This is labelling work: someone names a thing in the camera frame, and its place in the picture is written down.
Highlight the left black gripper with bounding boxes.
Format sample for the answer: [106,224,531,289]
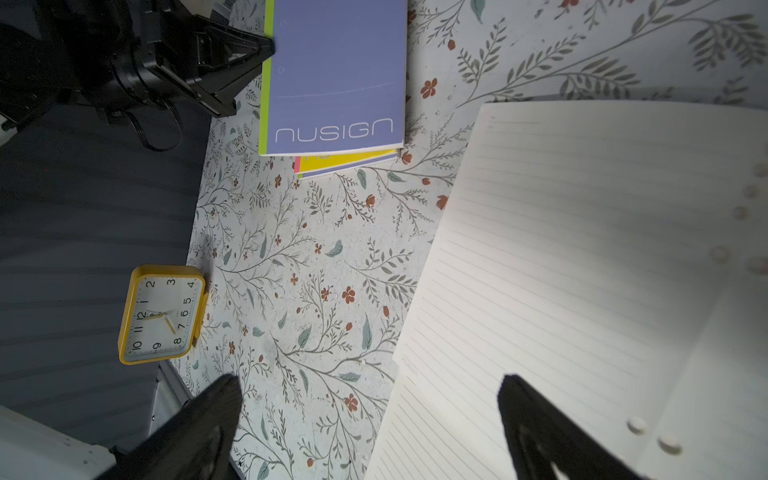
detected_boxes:
[1,1,275,129]

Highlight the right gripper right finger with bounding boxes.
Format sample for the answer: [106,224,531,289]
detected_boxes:
[497,375,639,480]

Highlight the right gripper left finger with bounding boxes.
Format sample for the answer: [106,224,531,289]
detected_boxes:
[100,374,243,479]

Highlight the cream lined notebook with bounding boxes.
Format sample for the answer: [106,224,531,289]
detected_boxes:
[366,101,767,479]

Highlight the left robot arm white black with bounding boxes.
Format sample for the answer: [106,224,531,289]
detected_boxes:
[1,1,274,479]

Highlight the yellow framed box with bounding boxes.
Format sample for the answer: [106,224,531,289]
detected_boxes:
[118,264,208,365]

